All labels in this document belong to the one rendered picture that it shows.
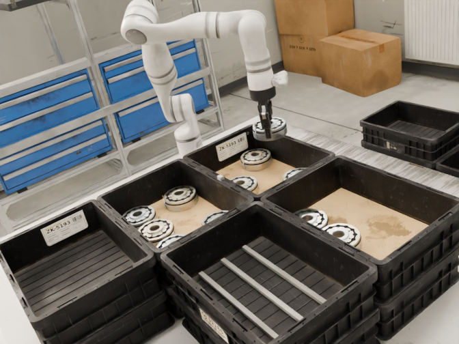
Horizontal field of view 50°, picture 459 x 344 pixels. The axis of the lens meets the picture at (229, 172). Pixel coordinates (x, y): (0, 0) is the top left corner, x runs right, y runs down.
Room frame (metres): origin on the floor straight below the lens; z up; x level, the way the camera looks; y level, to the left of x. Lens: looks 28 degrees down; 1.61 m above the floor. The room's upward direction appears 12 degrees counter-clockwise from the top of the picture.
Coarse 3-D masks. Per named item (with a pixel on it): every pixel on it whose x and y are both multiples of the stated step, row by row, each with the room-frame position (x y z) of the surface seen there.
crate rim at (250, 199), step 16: (176, 160) 1.42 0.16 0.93; (144, 176) 1.36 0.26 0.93; (208, 176) 1.27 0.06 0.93; (112, 192) 1.30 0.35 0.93; (240, 192) 1.14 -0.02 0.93; (112, 208) 1.20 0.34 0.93; (128, 224) 1.11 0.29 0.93; (208, 224) 1.03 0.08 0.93; (144, 240) 1.01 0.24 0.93; (176, 240) 0.99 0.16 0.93; (160, 256) 0.95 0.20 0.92
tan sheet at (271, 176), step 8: (224, 168) 1.49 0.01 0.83; (232, 168) 1.48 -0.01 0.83; (240, 168) 1.47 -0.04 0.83; (272, 168) 1.42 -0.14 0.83; (280, 168) 1.41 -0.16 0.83; (288, 168) 1.40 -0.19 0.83; (224, 176) 1.44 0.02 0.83; (232, 176) 1.42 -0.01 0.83; (256, 176) 1.39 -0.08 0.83; (264, 176) 1.38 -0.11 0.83; (272, 176) 1.37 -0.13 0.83; (280, 176) 1.36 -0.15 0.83; (264, 184) 1.33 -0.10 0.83; (272, 184) 1.32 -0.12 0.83
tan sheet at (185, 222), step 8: (160, 200) 1.37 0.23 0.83; (200, 200) 1.32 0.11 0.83; (160, 208) 1.32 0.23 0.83; (192, 208) 1.28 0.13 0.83; (200, 208) 1.27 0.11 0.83; (208, 208) 1.26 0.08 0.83; (216, 208) 1.25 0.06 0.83; (160, 216) 1.27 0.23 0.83; (168, 216) 1.26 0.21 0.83; (176, 216) 1.25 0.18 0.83; (184, 216) 1.24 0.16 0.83; (192, 216) 1.23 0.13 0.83; (200, 216) 1.23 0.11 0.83; (176, 224) 1.21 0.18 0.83; (184, 224) 1.20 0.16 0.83; (192, 224) 1.20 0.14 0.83; (200, 224) 1.19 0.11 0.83; (176, 232) 1.17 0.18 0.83; (184, 232) 1.16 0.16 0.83
